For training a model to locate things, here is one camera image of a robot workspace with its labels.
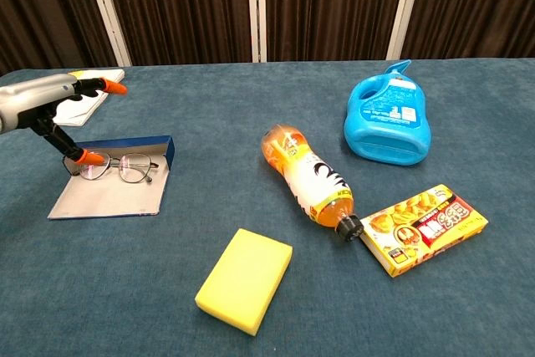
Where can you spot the white double partition post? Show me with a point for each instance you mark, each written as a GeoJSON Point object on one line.
{"type": "Point", "coordinates": [257, 6]}

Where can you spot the blue glasses case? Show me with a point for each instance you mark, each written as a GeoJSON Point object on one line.
{"type": "Point", "coordinates": [108, 198]}

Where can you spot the dark brown curtain panel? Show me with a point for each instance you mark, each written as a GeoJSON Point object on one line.
{"type": "Point", "coordinates": [330, 6]}
{"type": "Point", "coordinates": [472, 1]}
{"type": "Point", "coordinates": [42, 10]}
{"type": "Point", "coordinates": [179, 6]}

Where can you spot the yellow sponge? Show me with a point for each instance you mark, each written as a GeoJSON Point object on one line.
{"type": "Point", "coordinates": [244, 282]}

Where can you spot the blue detergent pump bottle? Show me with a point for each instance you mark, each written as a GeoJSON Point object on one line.
{"type": "Point", "coordinates": [384, 123]}

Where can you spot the orange drink bottle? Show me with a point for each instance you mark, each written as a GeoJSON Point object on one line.
{"type": "Point", "coordinates": [313, 177]}

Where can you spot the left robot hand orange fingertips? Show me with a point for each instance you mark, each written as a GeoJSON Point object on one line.
{"type": "Point", "coordinates": [33, 98]}

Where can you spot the yellow and white book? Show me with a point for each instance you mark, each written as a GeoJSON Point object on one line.
{"type": "Point", "coordinates": [77, 114]}

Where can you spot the yellow snack box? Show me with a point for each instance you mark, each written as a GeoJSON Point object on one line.
{"type": "Point", "coordinates": [418, 231]}

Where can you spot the blue felt table cloth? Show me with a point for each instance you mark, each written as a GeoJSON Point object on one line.
{"type": "Point", "coordinates": [209, 102]}

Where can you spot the black eyeglasses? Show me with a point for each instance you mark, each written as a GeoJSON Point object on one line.
{"type": "Point", "coordinates": [134, 166]}

